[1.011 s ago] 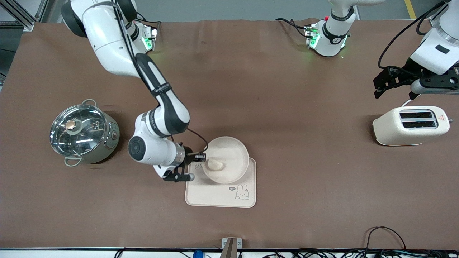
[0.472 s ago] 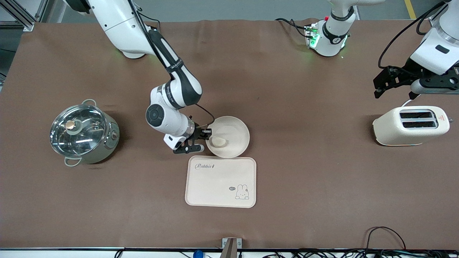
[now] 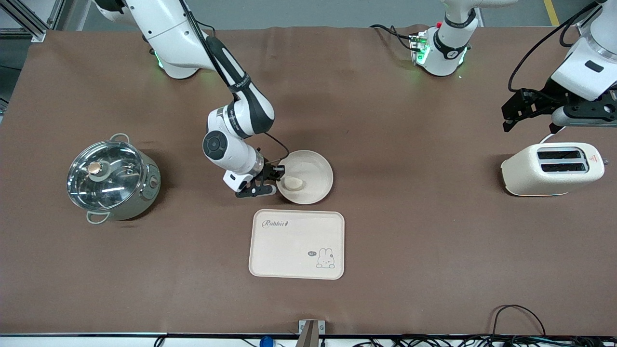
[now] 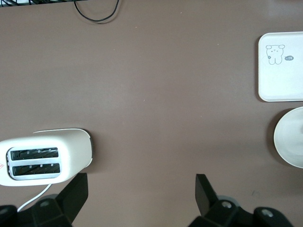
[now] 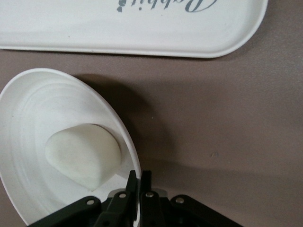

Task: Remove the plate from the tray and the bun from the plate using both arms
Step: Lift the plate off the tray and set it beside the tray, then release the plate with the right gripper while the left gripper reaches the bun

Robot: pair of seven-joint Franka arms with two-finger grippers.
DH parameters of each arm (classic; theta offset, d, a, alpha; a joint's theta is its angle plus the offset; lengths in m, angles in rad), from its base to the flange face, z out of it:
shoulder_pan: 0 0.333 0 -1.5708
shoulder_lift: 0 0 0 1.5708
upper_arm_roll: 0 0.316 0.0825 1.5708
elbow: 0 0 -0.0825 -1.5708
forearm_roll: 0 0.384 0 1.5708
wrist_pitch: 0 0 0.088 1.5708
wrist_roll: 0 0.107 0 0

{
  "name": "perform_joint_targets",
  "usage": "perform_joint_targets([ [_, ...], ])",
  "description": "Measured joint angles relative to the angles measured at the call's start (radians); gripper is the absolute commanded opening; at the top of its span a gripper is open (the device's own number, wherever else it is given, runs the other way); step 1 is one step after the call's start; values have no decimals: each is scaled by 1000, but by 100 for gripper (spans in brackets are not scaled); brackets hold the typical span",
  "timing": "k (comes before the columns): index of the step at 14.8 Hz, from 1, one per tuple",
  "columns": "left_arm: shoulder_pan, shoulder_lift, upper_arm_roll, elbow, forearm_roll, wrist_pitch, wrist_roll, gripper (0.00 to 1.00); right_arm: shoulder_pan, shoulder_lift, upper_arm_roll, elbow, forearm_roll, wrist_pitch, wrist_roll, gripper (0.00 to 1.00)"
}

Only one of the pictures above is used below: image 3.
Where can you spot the white steamed bun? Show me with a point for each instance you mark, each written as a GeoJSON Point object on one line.
{"type": "Point", "coordinates": [293, 183]}

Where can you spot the aluminium frame rail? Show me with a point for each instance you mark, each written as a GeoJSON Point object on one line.
{"type": "Point", "coordinates": [36, 33]}

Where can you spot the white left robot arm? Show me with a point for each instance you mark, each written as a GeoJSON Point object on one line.
{"type": "Point", "coordinates": [448, 53]}

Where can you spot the cream rabbit print tray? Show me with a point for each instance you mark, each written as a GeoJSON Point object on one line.
{"type": "Point", "coordinates": [289, 250]}

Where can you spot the brown table cover cloth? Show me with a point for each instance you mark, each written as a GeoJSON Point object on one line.
{"type": "Point", "coordinates": [434, 241]}

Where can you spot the glass lid with gold knob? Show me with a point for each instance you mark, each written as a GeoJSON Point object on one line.
{"type": "Point", "coordinates": [115, 188]}

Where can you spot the cream two-slot toaster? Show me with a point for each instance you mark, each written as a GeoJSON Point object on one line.
{"type": "Point", "coordinates": [525, 173]}

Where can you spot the aluminium post bracket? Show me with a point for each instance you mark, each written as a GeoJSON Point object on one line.
{"type": "Point", "coordinates": [311, 332]}

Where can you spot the cream round plate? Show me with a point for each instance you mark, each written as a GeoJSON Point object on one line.
{"type": "Point", "coordinates": [313, 173]}

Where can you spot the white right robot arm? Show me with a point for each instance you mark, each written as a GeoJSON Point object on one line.
{"type": "Point", "coordinates": [164, 29]}

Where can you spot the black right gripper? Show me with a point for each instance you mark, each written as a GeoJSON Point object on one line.
{"type": "Point", "coordinates": [269, 171]}

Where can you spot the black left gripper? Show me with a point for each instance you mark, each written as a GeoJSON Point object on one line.
{"type": "Point", "coordinates": [543, 98]}

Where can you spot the blue round object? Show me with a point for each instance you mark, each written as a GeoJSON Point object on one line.
{"type": "Point", "coordinates": [266, 342]}

